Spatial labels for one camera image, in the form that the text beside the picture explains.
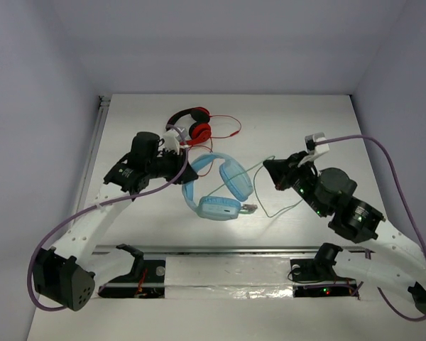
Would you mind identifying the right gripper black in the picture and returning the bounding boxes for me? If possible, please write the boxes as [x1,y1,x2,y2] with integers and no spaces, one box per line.
[264,150,327,217]

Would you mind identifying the green headphone cable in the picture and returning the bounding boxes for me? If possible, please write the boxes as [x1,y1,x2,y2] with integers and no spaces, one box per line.
[205,155,306,218]

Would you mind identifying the light blue headphones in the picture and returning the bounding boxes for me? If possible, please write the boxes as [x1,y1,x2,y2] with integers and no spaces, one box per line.
[182,153,258,221]

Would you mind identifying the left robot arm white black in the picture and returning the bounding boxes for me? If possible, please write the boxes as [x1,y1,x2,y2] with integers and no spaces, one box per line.
[27,125,198,312]

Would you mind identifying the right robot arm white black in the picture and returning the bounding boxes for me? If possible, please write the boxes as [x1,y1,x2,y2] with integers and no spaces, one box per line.
[263,151,426,319]

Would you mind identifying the red black headphones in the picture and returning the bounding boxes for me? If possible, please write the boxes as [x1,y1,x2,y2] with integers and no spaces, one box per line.
[167,107,212,146]

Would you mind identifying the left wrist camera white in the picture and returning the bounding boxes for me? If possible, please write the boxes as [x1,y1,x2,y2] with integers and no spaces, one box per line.
[163,129,182,154]

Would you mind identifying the aluminium rail front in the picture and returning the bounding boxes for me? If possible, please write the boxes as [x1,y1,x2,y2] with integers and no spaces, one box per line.
[92,244,373,257]

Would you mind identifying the aluminium rail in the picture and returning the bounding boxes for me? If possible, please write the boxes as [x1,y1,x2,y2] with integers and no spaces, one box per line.
[72,94,111,213]
[92,244,373,257]

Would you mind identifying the aluminium rail left side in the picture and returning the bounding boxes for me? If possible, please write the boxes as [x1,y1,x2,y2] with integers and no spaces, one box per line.
[72,94,111,213]

